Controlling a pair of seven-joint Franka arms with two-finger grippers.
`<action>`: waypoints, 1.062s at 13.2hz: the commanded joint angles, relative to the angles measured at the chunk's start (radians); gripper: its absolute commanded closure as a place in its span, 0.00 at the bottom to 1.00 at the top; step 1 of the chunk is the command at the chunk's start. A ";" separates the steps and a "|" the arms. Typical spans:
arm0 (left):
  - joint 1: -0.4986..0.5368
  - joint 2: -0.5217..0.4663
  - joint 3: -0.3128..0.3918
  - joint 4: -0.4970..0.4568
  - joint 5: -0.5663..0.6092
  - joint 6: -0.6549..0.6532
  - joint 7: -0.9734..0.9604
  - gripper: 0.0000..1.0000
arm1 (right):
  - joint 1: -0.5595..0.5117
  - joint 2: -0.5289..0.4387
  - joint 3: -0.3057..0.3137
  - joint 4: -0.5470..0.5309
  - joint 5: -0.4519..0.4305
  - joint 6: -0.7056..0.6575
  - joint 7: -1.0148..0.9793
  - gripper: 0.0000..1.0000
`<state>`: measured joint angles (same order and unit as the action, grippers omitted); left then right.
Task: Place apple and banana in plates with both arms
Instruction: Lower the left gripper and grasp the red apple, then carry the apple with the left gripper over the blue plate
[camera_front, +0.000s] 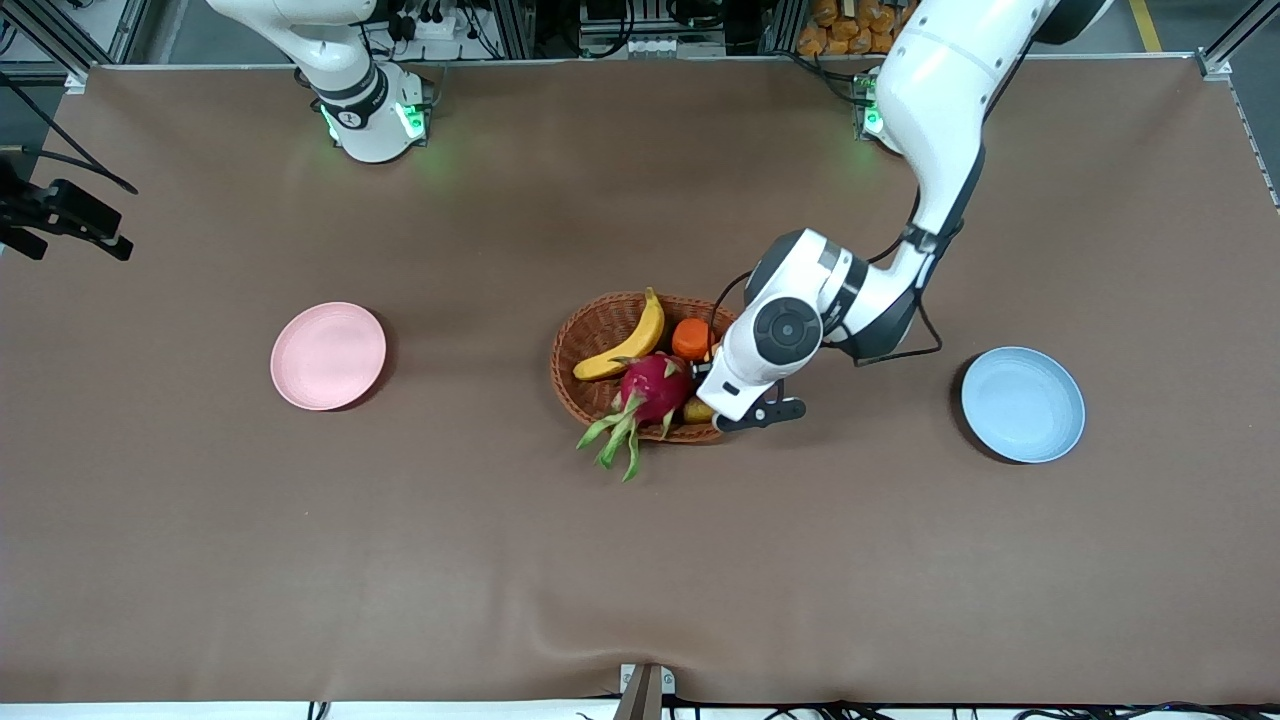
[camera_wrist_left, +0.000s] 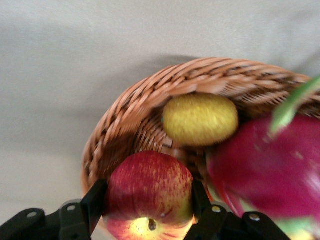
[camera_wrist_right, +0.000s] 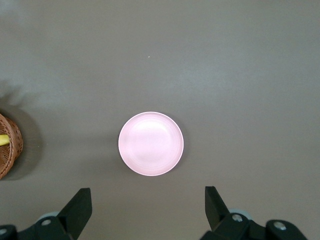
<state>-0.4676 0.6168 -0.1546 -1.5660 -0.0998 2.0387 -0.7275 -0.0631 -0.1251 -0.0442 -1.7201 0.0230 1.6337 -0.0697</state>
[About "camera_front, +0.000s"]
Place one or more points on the pink round plate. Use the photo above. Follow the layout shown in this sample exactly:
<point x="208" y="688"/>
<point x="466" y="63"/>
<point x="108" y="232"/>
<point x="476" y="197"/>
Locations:
<point x="328" y="356"/>

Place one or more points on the metal camera bracket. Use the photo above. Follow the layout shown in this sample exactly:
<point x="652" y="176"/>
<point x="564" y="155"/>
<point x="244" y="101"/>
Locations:
<point x="645" y="695"/>

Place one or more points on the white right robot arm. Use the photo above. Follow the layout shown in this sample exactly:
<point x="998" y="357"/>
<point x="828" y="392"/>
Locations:
<point x="372" y="135"/>

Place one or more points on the pink dragon fruit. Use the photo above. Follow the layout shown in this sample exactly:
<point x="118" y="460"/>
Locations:
<point x="652" y="388"/>

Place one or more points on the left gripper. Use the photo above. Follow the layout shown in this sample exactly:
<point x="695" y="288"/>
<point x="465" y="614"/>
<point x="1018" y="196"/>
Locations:
<point x="698" y="374"/>

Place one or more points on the brown wicker basket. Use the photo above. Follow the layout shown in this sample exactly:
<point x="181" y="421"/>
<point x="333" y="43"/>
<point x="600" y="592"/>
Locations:
<point x="590" y="332"/>

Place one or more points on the orange snack bags pile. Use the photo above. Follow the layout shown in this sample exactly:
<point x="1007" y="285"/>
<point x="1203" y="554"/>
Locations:
<point x="845" y="25"/>

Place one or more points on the orange tangerine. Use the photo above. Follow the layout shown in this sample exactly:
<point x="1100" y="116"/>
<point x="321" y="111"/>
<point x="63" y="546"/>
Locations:
<point x="690" y="340"/>

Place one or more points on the light blue round plate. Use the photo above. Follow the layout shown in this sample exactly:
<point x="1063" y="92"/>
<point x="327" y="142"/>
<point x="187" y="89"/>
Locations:
<point x="1025" y="405"/>

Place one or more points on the yellow banana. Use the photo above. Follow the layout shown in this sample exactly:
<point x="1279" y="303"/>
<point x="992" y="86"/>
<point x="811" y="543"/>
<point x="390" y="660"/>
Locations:
<point x="625" y="350"/>

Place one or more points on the silver aluminium frame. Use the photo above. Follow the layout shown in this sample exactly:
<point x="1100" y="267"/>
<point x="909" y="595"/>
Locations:
<point x="60" y="45"/>
<point x="1225" y="50"/>

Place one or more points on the white power strip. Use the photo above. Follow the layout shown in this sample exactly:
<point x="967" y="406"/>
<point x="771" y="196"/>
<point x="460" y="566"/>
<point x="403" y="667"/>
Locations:
<point x="430" y="27"/>

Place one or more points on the brown table cloth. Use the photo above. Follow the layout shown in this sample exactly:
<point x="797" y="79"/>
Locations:
<point x="640" y="560"/>

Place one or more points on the brown kiwi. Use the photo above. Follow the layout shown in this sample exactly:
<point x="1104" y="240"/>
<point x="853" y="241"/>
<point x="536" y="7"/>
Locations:
<point x="697" y="411"/>

